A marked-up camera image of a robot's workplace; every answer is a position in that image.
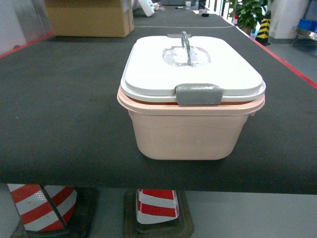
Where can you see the white paper cup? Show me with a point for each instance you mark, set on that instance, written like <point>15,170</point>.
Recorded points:
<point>188,5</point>

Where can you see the red white traffic cone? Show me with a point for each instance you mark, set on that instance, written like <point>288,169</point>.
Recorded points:
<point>43,208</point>
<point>155,206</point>

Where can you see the green potted plant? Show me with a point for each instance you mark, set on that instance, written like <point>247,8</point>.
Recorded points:
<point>249,12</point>

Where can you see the left red white traffic cone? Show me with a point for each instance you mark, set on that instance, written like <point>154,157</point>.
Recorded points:
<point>43,208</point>

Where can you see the blue bin far right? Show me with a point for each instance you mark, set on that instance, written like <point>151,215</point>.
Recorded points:
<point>307,24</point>

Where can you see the yellow black striped cone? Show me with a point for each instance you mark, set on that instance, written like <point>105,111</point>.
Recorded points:
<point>263,32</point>

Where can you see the white lid with grey handle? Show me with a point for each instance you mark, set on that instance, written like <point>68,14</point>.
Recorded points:
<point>199,70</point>

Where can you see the middle red white traffic cone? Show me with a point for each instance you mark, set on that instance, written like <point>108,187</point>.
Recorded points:
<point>155,206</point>

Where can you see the large cardboard box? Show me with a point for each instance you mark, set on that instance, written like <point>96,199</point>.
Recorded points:
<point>91,18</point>

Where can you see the pink plastic storage box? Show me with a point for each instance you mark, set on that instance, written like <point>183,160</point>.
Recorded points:
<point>177,132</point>

